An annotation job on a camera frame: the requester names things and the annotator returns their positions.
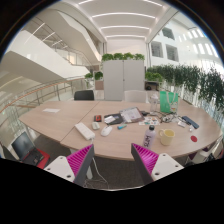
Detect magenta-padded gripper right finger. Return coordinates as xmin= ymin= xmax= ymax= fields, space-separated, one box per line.
xmin=130 ymin=143 xmax=185 ymax=185

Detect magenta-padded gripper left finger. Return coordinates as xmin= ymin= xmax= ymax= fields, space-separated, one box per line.
xmin=44 ymin=144 xmax=95 ymax=187

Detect pale purple black-capped drink bottle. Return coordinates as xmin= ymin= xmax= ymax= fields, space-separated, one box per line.
xmin=142 ymin=125 xmax=157 ymax=150

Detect clear plastic water bottle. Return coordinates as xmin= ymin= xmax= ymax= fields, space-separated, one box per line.
xmin=149 ymin=93 xmax=160 ymax=114

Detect pale yellow mug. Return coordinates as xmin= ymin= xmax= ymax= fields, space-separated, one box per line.
xmin=158 ymin=128 xmax=176 ymax=146

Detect colourful sticker sheet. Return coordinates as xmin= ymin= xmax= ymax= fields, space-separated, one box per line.
xmin=138 ymin=115 xmax=161 ymax=127

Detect white computer mouse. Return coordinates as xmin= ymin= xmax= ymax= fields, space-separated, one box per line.
xmin=100 ymin=125 xmax=114 ymax=137

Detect laptop on red case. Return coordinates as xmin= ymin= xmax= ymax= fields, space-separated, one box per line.
xmin=10 ymin=131 xmax=51 ymax=169

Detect green printed tote bag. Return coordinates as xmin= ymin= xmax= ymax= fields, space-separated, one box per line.
xmin=159 ymin=90 xmax=180 ymax=114

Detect white office chair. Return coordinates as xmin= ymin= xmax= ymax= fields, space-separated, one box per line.
xmin=123 ymin=89 xmax=148 ymax=103

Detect black office chair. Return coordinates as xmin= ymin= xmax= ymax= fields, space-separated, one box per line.
xmin=73 ymin=89 xmax=95 ymax=101

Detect white cabinet with plants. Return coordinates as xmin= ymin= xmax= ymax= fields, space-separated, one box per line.
xmin=101 ymin=52 xmax=146 ymax=102

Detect green hedge plant row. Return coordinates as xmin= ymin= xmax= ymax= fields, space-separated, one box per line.
xmin=145 ymin=63 xmax=224 ymax=111

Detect white power strip cable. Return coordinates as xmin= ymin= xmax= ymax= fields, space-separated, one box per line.
xmin=83 ymin=138 xmax=110 ymax=190

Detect black tangled cables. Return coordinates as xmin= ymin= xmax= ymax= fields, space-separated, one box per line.
xmin=156 ymin=111 xmax=183 ymax=124

